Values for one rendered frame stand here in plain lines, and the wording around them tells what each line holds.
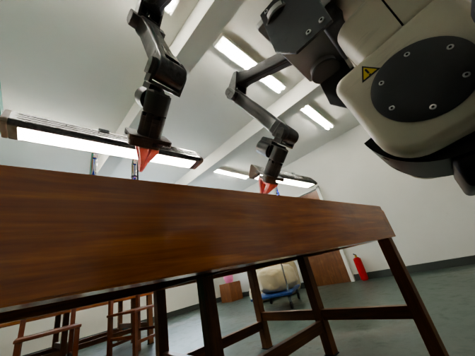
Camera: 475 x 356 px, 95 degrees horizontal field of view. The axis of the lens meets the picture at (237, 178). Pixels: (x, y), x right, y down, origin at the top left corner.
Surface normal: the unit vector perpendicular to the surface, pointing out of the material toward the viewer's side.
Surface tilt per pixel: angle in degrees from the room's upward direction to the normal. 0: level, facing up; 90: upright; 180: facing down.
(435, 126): 90
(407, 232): 90
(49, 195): 90
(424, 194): 90
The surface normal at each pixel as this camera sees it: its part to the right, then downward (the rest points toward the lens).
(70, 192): 0.62, -0.44
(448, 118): -0.70, -0.15
